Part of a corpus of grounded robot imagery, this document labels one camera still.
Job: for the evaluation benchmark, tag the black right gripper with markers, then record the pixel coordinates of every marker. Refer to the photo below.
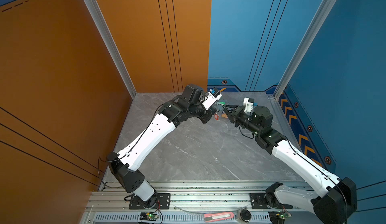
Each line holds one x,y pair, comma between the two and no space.
235,115

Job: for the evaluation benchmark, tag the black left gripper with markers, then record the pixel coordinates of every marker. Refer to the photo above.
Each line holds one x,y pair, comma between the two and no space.
208,112

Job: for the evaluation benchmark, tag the green tagged key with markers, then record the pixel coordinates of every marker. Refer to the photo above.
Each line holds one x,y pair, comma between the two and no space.
220,103

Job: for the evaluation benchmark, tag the keyring with coloured keys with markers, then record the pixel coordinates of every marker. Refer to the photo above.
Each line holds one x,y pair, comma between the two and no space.
221,112

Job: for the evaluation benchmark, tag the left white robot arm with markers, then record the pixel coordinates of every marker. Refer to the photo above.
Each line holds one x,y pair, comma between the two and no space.
125,164

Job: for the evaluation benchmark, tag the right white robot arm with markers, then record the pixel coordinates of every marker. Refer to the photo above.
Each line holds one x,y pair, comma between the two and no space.
332,199

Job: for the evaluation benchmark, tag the black round knob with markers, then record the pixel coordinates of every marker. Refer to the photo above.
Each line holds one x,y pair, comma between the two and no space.
244,216

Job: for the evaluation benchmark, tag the red utility knife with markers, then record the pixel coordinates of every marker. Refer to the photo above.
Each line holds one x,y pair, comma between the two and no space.
208,218

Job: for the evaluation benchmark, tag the right green circuit board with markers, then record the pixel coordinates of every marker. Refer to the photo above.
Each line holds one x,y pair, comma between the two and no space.
278,217

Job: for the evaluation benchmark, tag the green circuit board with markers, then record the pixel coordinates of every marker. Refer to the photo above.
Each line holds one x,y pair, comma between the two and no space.
149,218
278,217

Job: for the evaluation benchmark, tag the left green circuit board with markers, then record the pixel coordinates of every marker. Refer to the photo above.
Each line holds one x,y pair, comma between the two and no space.
149,218

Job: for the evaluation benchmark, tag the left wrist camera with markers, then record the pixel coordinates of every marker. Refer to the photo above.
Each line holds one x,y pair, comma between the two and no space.
211,97

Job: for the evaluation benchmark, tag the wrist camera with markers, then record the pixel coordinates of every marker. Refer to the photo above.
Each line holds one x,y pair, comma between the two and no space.
211,97
249,105

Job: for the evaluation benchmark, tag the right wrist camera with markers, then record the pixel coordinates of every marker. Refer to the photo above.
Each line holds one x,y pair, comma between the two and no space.
249,105

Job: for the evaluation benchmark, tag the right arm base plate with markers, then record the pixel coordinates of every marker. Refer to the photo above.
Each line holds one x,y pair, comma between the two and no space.
262,200

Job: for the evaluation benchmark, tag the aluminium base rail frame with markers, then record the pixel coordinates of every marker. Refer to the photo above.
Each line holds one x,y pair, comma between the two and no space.
189,201

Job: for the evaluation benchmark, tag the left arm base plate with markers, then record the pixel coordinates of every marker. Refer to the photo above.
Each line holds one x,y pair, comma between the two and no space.
159,201

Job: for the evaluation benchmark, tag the aluminium corner post right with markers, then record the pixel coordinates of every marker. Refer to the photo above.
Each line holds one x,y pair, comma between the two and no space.
314,27

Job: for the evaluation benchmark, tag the aluminium corner post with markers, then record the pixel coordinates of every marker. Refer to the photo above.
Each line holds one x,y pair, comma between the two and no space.
105,33
314,27

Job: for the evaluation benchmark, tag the aluminium corner post left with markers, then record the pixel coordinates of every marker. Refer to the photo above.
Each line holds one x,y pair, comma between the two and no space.
105,33

